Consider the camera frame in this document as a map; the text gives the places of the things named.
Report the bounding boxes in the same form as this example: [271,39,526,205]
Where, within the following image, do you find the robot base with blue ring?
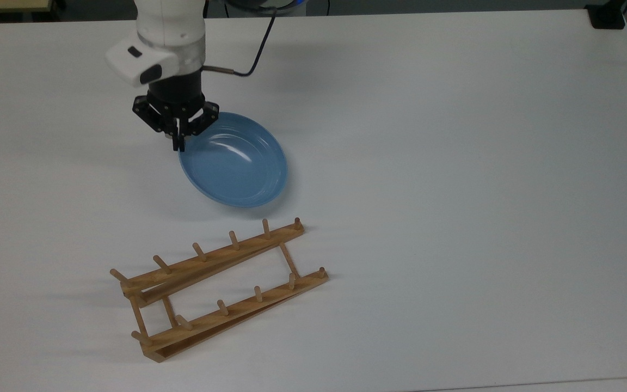
[225,0,308,11]

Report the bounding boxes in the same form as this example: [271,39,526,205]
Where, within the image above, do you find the wooden plate rack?
[109,217,329,363]

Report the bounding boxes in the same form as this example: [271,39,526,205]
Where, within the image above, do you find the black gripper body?
[146,70,206,121]

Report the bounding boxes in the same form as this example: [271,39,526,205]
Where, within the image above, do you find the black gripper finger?
[181,100,220,152]
[132,95,182,152]

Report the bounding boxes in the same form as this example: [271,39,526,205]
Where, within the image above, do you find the light wooden desk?
[0,0,54,15]

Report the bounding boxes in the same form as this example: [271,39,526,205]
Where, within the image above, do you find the blue plastic plate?
[179,112,289,209]

